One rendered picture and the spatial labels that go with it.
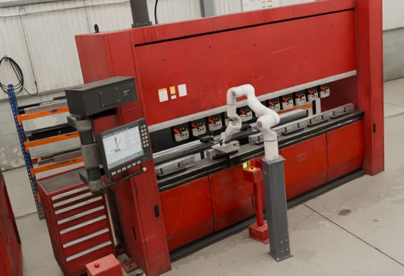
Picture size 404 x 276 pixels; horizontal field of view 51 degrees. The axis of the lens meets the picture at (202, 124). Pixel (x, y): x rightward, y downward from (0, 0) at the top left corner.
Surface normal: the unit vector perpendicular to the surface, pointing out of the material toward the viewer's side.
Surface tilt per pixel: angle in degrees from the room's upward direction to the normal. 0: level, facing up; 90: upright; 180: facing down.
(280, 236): 90
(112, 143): 90
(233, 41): 90
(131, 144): 90
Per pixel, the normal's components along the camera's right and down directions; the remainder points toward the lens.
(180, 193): 0.53, 0.17
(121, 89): 0.73, 0.10
